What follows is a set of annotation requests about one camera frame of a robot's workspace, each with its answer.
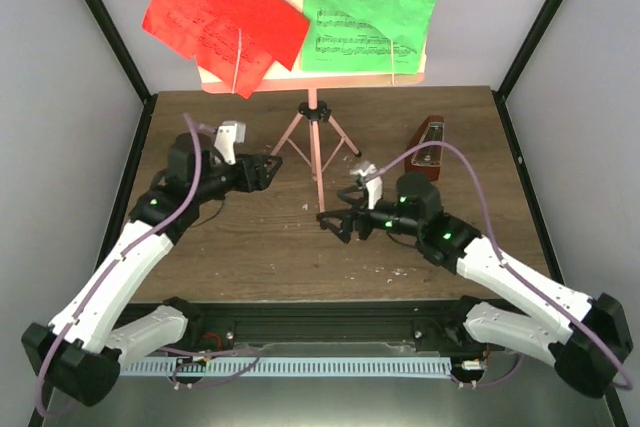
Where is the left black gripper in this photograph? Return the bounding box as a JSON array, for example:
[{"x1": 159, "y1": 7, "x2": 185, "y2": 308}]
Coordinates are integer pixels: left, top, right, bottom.
[{"x1": 194, "y1": 153, "x2": 283, "y2": 204}]

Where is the red paper sheet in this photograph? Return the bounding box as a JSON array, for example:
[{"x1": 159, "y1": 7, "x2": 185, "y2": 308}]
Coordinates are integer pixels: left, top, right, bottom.
[{"x1": 142, "y1": 0, "x2": 310, "y2": 98}]

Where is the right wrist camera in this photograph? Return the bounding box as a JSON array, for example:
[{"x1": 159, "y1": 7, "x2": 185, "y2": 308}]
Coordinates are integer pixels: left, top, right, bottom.
[{"x1": 350, "y1": 161, "x2": 384, "y2": 210}]

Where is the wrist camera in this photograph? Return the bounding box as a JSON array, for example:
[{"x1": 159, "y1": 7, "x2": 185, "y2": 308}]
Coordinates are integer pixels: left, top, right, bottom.
[
  {"x1": 214, "y1": 120, "x2": 246, "y2": 165},
  {"x1": 350, "y1": 161, "x2": 384, "y2": 210}
]

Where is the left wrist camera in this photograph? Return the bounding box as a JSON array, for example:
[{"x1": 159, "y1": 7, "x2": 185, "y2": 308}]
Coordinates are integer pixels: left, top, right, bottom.
[{"x1": 214, "y1": 120, "x2": 246, "y2": 165}]

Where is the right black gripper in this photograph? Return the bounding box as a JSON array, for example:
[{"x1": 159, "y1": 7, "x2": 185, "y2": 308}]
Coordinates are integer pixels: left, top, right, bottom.
[{"x1": 317, "y1": 186, "x2": 422, "y2": 244}]

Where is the reddish-brown wooden metronome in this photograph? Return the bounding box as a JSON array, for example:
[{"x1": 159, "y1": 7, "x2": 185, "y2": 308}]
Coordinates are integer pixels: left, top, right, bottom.
[{"x1": 404, "y1": 115, "x2": 445, "y2": 182}]

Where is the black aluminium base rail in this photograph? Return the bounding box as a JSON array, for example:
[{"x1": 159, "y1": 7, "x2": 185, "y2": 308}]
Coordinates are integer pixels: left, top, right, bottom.
[{"x1": 114, "y1": 299, "x2": 501, "y2": 353}]

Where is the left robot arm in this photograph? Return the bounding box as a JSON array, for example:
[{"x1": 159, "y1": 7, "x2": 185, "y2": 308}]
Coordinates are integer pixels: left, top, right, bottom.
[{"x1": 21, "y1": 133, "x2": 282, "y2": 406}]

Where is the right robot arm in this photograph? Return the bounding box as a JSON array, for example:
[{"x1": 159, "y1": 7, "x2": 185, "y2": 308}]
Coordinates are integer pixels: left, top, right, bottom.
[{"x1": 317, "y1": 172, "x2": 633, "y2": 399}]

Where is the green sheet music paper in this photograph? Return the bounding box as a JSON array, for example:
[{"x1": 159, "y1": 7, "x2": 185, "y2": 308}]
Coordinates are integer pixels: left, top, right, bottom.
[{"x1": 300, "y1": 0, "x2": 438, "y2": 75}]

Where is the white slotted cable duct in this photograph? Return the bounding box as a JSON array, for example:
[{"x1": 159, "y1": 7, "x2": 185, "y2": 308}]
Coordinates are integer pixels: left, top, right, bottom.
[{"x1": 122, "y1": 357, "x2": 452, "y2": 379}]

